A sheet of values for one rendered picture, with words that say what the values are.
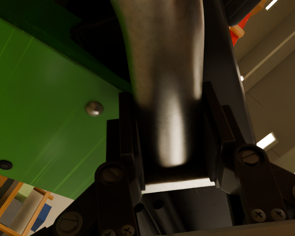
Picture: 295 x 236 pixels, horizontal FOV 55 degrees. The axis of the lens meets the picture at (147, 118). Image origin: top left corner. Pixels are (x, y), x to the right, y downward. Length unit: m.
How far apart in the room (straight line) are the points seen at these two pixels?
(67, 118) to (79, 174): 0.06
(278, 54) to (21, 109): 7.68
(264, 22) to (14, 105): 9.57
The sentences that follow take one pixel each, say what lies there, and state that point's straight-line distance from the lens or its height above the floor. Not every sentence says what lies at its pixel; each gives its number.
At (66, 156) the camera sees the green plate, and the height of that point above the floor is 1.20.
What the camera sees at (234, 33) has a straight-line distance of 3.71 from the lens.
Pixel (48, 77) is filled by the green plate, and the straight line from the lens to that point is 0.16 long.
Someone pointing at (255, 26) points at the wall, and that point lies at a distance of 9.66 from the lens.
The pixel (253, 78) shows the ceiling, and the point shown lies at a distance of 7.86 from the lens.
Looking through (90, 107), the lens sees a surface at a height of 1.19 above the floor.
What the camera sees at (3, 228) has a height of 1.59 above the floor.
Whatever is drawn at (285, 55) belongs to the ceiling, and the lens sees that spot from 7.86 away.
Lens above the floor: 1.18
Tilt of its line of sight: 14 degrees up
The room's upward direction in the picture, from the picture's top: 127 degrees clockwise
